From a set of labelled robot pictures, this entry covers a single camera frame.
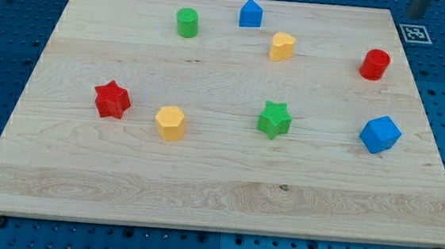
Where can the yellow hexagon block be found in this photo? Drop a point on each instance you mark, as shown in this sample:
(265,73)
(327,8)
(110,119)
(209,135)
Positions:
(171,123)

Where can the green star block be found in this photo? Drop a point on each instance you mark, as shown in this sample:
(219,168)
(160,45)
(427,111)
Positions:
(274,120)

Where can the light wooden board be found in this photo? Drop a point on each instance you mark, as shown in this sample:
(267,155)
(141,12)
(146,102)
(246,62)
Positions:
(60,160)

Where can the yellow heart block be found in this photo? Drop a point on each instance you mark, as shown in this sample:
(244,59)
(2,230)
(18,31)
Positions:
(282,46)

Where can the green cylinder block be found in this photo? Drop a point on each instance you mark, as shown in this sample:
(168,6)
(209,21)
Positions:
(187,22)

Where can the red star block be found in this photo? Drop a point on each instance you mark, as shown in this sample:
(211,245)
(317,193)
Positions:
(112,100)

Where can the blue house-shaped block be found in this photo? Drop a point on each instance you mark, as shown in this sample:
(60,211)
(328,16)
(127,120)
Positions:
(251,15)

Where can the blue cube block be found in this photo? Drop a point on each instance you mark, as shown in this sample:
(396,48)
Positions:
(380,134)

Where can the red cylinder block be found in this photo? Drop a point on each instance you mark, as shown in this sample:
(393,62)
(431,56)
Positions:
(375,64)

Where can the white fiducial marker tag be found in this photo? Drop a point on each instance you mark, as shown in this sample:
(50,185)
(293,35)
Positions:
(416,34)

